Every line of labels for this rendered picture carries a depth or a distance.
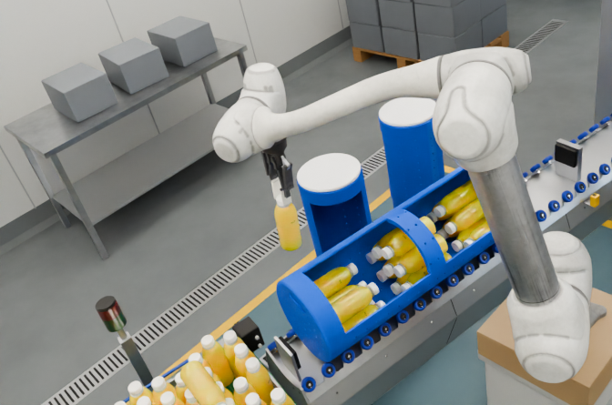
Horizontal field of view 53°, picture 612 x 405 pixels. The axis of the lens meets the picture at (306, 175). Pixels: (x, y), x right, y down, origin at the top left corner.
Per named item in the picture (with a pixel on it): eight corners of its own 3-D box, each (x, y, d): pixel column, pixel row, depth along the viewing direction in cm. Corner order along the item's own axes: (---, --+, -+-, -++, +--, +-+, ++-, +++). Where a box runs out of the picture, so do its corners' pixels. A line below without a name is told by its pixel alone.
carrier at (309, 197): (321, 312, 316) (354, 344, 294) (284, 175, 267) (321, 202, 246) (364, 284, 326) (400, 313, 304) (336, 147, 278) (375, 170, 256)
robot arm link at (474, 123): (597, 325, 151) (595, 399, 135) (530, 327, 160) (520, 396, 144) (509, 47, 120) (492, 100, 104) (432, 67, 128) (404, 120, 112)
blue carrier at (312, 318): (526, 237, 219) (536, 178, 200) (334, 379, 186) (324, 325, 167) (466, 197, 238) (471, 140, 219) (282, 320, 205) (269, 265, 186)
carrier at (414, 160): (453, 231, 346) (402, 231, 354) (440, 95, 297) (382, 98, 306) (450, 267, 323) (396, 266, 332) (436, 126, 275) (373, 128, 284)
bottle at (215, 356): (235, 386, 196) (219, 348, 186) (214, 391, 196) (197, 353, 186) (234, 369, 202) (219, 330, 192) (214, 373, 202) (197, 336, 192)
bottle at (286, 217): (276, 244, 193) (266, 200, 181) (293, 233, 196) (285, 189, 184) (290, 256, 188) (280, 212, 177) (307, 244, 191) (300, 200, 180)
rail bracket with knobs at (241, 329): (269, 349, 205) (261, 329, 199) (250, 362, 202) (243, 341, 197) (254, 333, 212) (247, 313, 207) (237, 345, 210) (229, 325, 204)
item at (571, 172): (581, 179, 239) (583, 146, 231) (574, 184, 238) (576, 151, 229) (558, 170, 247) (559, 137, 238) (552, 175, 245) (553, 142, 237)
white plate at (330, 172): (284, 173, 267) (285, 175, 267) (320, 198, 246) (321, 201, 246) (335, 146, 277) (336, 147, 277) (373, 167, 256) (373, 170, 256)
